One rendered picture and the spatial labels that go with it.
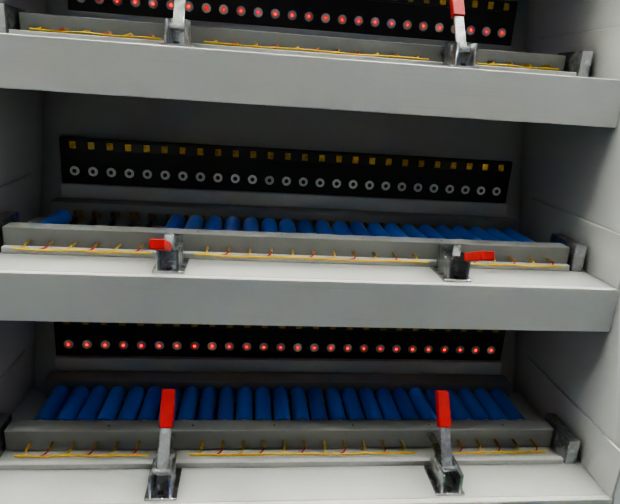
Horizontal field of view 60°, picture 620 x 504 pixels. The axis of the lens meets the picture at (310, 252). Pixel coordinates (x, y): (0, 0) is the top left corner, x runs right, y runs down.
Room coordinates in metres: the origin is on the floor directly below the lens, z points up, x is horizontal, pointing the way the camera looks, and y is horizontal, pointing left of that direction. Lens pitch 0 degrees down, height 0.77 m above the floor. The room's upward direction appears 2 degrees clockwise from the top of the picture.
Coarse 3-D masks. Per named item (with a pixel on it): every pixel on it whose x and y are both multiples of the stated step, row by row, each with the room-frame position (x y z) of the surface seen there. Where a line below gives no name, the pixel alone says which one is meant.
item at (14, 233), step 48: (48, 240) 0.50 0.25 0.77; (96, 240) 0.51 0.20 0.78; (144, 240) 0.51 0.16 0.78; (192, 240) 0.52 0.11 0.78; (240, 240) 0.52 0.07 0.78; (288, 240) 0.53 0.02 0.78; (336, 240) 0.53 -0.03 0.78; (384, 240) 0.54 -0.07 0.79; (432, 240) 0.55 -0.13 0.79; (480, 240) 0.56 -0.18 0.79
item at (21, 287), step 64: (0, 192) 0.53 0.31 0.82; (64, 192) 0.62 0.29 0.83; (128, 192) 0.63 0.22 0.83; (192, 192) 0.64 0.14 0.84; (256, 192) 0.65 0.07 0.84; (0, 256) 0.49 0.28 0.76; (64, 256) 0.50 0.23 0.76; (576, 256) 0.56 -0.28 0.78; (0, 320) 0.47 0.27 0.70; (64, 320) 0.47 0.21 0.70; (128, 320) 0.48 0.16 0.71; (192, 320) 0.48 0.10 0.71; (256, 320) 0.49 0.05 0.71; (320, 320) 0.49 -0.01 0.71; (384, 320) 0.50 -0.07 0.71; (448, 320) 0.51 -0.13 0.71; (512, 320) 0.51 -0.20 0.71; (576, 320) 0.52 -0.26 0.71
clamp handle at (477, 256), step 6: (456, 246) 0.51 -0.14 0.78; (456, 252) 0.51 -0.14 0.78; (468, 252) 0.47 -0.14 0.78; (474, 252) 0.46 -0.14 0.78; (480, 252) 0.44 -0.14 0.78; (486, 252) 0.44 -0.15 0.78; (492, 252) 0.44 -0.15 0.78; (456, 258) 0.50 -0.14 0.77; (462, 258) 0.48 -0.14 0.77; (468, 258) 0.47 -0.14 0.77; (474, 258) 0.45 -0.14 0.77; (480, 258) 0.44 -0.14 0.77; (486, 258) 0.44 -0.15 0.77; (492, 258) 0.44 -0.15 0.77
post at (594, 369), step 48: (528, 0) 0.71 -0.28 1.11; (576, 0) 0.60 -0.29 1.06; (528, 48) 0.70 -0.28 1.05; (528, 144) 0.70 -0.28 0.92; (576, 144) 0.59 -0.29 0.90; (528, 192) 0.69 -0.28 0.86; (576, 192) 0.59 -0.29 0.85; (528, 336) 0.68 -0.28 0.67; (576, 336) 0.58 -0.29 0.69; (576, 384) 0.58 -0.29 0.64
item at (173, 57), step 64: (0, 0) 0.52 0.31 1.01; (128, 0) 0.63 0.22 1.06; (192, 0) 0.64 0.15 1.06; (256, 0) 0.64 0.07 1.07; (320, 0) 0.65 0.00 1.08; (384, 0) 0.65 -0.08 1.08; (448, 0) 0.66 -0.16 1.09; (0, 64) 0.46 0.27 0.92; (64, 64) 0.46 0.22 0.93; (128, 64) 0.47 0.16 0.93; (192, 64) 0.47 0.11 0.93; (256, 64) 0.48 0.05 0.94; (320, 64) 0.48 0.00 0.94; (384, 64) 0.49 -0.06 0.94; (448, 64) 0.52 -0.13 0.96; (512, 64) 0.56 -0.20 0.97; (576, 64) 0.56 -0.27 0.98
